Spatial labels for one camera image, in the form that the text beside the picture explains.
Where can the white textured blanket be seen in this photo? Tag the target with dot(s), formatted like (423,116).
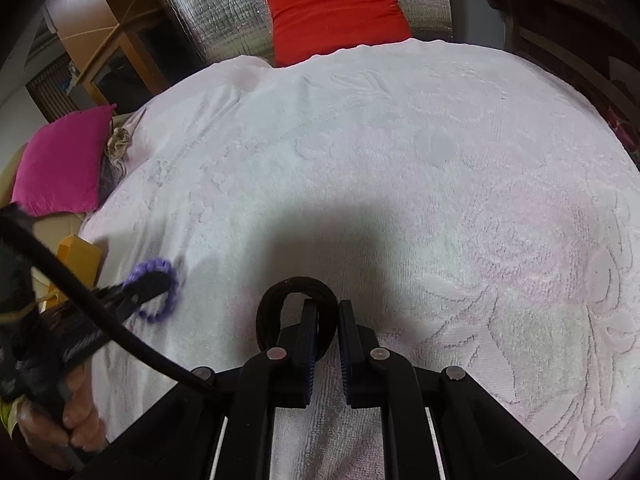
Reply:
(425,185)

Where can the wooden glass cabinet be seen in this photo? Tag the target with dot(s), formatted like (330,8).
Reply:
(115,0)

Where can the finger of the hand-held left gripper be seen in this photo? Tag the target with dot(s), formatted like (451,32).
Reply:
(145,285)

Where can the pink cushion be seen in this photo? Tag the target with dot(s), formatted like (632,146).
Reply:
(60,160)

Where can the beige leather armchair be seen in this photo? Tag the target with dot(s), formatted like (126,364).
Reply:
(55,227)

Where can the person's left hand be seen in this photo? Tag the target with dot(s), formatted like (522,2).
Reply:
(82,415)

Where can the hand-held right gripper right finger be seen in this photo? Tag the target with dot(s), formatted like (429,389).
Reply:
(346,355)

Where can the dark lattice screen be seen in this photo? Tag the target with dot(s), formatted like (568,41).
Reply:
(47,85)

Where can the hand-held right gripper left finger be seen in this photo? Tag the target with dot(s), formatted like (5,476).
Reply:
(310,355)

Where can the small brown ornament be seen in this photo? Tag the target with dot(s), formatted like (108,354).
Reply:
(117,142)

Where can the orange box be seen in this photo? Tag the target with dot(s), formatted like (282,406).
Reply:
(82,255)

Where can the silver foil panel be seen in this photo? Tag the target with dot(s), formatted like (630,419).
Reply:
(220,15)

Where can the red cushion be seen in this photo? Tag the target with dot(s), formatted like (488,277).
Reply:
(335,10)

